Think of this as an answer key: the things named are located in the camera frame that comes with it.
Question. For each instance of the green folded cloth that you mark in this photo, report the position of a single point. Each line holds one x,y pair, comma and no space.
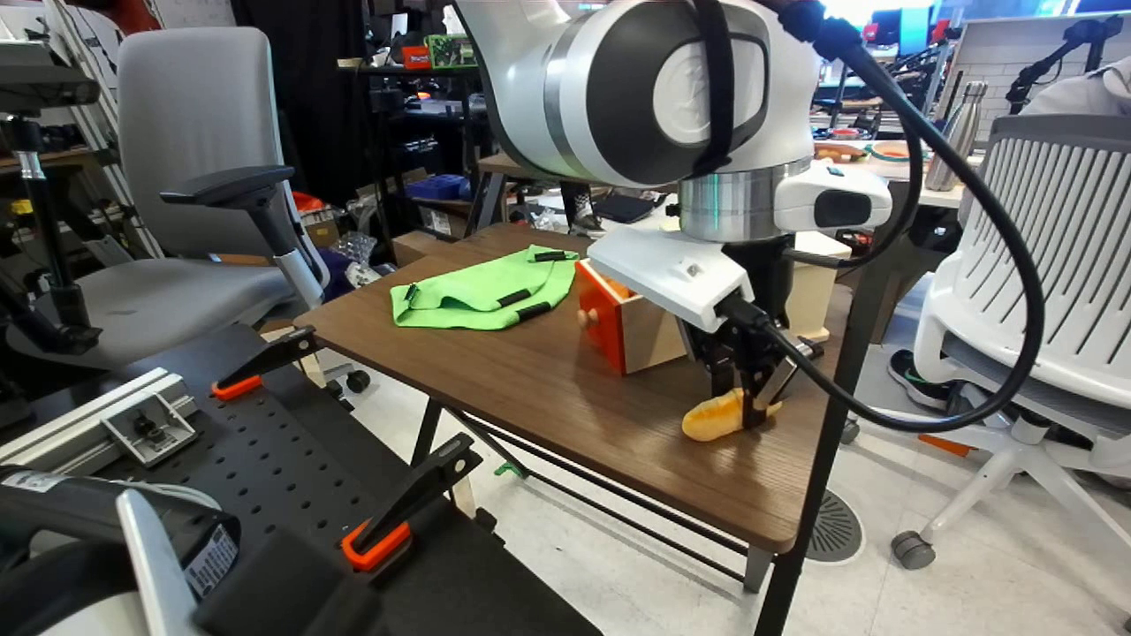
489,295

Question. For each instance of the black orange clamp far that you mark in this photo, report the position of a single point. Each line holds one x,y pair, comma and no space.
274,354

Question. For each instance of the yellow oblong toy object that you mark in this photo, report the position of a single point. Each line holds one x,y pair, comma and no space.
727,413

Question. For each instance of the dark wooden table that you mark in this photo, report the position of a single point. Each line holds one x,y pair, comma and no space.
544,390

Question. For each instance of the grey office chair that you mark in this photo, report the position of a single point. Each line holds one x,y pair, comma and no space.
201,158

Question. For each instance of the wooden box with red drawer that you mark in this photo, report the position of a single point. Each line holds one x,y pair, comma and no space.
621,325

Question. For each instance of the black orange clamp near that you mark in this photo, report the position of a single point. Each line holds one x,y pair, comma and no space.
396,519

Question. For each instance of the black orange clamp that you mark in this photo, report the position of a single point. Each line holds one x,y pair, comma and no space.
274,354
396,519

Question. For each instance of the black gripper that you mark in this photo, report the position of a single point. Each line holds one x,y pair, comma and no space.
742,346

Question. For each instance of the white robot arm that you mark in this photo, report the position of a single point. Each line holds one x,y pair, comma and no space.
697,97

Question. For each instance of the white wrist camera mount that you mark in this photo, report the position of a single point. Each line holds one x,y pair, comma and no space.
684,278

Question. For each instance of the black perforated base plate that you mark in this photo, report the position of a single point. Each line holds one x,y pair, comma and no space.
299,474

